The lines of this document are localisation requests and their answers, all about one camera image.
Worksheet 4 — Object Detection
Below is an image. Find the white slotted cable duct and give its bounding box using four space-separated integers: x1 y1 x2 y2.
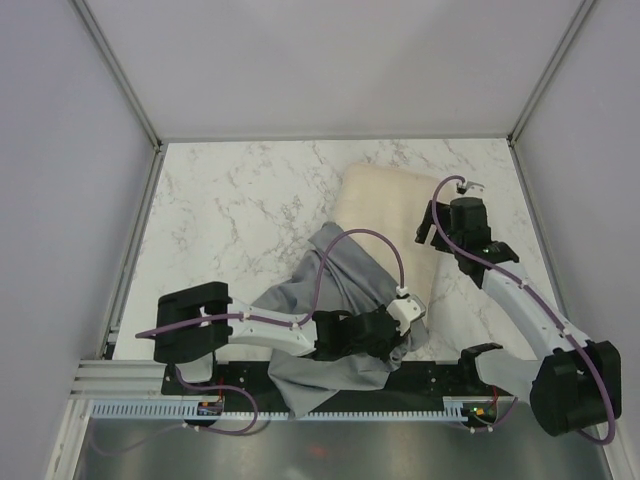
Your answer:
90 398 471 423

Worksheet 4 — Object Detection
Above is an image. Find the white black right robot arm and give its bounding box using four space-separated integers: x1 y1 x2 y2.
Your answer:
415 197 622 445

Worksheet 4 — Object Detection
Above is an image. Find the grey pillowcase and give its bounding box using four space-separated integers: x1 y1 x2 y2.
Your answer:
253 222 428 418

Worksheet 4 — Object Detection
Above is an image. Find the metal front panel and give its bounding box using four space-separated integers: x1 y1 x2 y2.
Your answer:
75 406 612 479

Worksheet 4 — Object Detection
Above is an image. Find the aluminium corner post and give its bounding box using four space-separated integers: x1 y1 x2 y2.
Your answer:
506 0 599 149
69 0 163 152

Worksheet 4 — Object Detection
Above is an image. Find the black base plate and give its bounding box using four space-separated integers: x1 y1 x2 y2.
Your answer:
159 359 516 415

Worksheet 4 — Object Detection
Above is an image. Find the aluminium right corner post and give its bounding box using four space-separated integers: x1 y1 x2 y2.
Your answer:
506 0 599 149

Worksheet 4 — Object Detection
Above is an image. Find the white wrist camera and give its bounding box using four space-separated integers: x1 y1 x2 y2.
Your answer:
456 180 485 195
387 286 426 336

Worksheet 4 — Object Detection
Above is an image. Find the aluminium left side rail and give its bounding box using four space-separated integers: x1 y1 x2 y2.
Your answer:
96 144 167 356

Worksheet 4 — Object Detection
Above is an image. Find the beige pillow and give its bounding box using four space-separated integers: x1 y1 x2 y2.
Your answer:
333 163 441 304

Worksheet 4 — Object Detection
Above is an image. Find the aluminium left corner post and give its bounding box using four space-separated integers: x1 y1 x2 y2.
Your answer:
69 0 163 152

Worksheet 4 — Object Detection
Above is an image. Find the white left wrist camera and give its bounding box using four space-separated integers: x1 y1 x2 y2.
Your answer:
387 286 426 336

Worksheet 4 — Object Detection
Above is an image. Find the aluminium right side rail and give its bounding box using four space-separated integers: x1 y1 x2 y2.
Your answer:
506 136 567 315

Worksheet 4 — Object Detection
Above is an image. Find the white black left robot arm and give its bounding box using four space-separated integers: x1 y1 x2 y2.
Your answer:
146 282 424 394

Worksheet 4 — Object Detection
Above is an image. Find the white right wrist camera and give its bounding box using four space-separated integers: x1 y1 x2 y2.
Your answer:
456 180 485 195

